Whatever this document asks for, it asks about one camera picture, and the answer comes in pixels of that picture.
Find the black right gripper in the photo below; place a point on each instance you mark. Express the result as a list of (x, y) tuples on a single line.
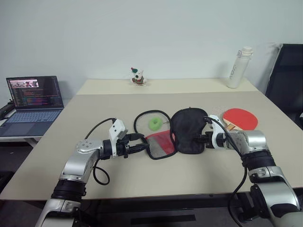
[(208, 139)]

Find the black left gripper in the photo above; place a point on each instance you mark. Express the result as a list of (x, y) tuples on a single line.
[(122, 147)]

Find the black paddle case with mesh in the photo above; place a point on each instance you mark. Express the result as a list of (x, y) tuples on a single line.
[(187, 127)]

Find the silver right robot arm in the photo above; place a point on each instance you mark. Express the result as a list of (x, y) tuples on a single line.
[(256, 142)]

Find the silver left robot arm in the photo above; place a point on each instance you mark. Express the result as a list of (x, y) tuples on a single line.
[(79, 163)]

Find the red table tennis paddle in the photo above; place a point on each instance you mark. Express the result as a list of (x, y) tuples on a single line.
[(241, 117)]

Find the white plush dog toy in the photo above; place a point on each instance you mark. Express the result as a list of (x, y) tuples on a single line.
[(137, 76)]

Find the white water bottle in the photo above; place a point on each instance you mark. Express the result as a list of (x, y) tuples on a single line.
[(236, 71)]

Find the black bar under table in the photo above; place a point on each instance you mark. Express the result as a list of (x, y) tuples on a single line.
[(163, 218)]

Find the black mesh office chair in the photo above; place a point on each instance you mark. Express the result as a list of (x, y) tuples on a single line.
[(286, 78)]

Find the blue-grey open laptop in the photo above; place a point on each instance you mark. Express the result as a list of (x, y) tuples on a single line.
[(30, 118)]

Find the white side table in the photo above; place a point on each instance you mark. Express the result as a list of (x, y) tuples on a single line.
[(14, 139)]

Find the black power strip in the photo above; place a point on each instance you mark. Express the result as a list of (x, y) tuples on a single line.
[(5, 110)]

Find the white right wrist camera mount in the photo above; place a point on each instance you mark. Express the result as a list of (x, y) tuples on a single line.
[(216, 133)]

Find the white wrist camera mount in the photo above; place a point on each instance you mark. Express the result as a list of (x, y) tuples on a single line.
[(116, 130), (216, 133)]

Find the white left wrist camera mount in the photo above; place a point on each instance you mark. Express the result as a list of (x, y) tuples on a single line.
[(116, 130)]

